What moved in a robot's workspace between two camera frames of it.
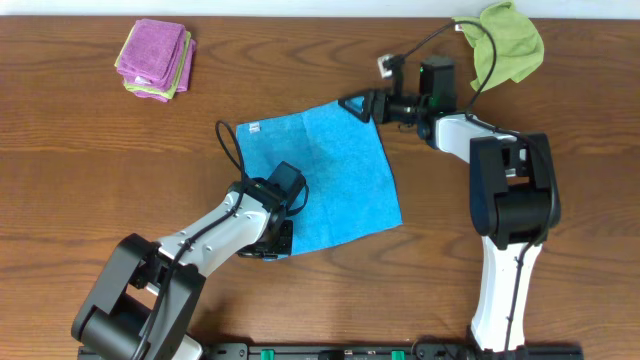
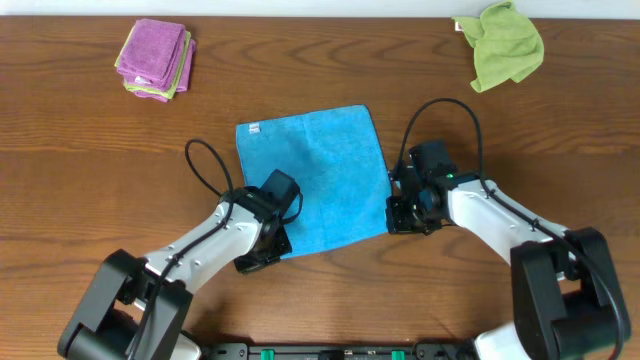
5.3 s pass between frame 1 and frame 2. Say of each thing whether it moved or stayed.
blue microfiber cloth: stayed
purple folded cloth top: stayed
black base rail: stayed
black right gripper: moved
